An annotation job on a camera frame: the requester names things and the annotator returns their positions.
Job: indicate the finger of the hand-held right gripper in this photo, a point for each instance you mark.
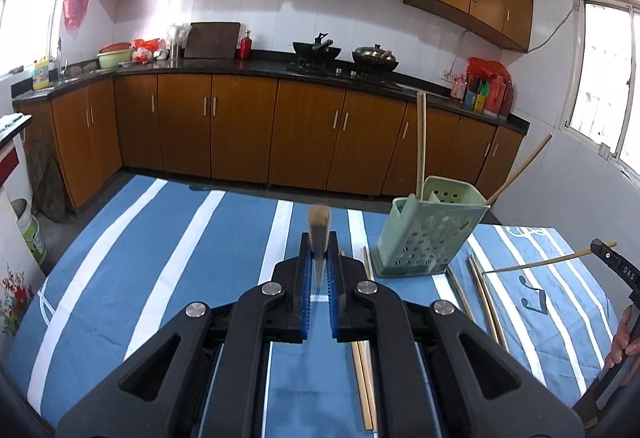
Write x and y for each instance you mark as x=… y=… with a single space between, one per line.
x=617 y=263

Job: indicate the green perforated utensil holder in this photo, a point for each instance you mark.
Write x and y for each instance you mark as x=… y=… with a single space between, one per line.
x=425 y=238

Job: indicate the dark wooden cutting board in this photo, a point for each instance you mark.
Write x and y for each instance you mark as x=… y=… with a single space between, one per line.
x=212 y=40

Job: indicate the red bottle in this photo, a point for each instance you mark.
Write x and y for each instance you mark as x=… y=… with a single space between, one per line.
x=244 y=48

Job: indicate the red plastic bag on counter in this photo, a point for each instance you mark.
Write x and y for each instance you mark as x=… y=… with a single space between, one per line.
x=147 y=49

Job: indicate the steel canister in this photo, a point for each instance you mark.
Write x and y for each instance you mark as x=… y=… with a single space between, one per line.
x=181 y=43

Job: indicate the steel sink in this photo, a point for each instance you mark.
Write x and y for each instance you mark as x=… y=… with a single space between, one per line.
x=72 y=79

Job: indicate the black kitchen countertop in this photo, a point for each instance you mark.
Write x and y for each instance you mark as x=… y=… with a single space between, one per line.
x=225 y=66

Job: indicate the green basin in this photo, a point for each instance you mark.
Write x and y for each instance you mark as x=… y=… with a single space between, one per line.
x=114 y=58

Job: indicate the red plastic bag on wall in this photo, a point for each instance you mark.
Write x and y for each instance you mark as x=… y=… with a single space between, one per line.
x=77 y=5

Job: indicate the paint bucket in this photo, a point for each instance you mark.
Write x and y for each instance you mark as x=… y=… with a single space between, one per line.
x=30 y=233

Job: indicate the colourful condiment box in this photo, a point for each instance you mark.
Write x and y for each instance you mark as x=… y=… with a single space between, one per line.
x=476 y=97

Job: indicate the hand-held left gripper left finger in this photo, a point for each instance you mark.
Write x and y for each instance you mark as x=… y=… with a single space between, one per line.
x=305 y=288

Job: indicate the red bag behind bottles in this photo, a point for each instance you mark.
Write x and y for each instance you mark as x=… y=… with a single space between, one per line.
x=487 y=68

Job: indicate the black wok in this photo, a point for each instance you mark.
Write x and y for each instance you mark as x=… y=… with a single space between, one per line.
x=315 y=49

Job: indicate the dark pot with lid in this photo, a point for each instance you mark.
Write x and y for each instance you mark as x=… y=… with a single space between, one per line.
x=375 y=55

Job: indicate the white floral appliance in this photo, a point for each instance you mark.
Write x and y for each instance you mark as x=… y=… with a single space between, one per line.
x=12 y=268

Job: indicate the steel faucet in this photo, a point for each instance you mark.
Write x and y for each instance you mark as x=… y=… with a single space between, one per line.
x=61 y=60

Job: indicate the window beside table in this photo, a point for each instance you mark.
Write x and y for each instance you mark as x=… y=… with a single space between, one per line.
x=605 y=68

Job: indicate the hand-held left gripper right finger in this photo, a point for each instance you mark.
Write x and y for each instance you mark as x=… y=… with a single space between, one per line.
x=334 y=288

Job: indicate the wooden chopstick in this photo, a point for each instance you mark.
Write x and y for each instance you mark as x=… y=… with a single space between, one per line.
x=482 y=298
x=359 y=383
x=540 y=263
x=460 y=290
x=520 y=165
x=368 y=263
x=369 y=388
x=319 y=223
x=420 y=143
x=492 y=303

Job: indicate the wooden base cabinets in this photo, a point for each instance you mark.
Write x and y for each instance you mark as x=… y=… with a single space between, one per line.
x=240 y=128

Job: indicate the blue white striped tablecloth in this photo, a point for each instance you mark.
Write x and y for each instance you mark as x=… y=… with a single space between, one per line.
x=150 y=268

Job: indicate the dark red bottles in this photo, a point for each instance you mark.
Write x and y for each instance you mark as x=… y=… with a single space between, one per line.
x=504 y=98

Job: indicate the black gas stove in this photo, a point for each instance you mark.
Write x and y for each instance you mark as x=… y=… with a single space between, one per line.
x=345 y=70

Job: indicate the pink bottle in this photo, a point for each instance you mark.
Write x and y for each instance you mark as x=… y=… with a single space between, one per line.
x=459 y=90

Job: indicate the person's right hand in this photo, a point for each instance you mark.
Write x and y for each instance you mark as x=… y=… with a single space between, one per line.
x=625 y=333

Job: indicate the yellow dish soap bottle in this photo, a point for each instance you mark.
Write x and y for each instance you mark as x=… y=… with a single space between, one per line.
x=41 y=75

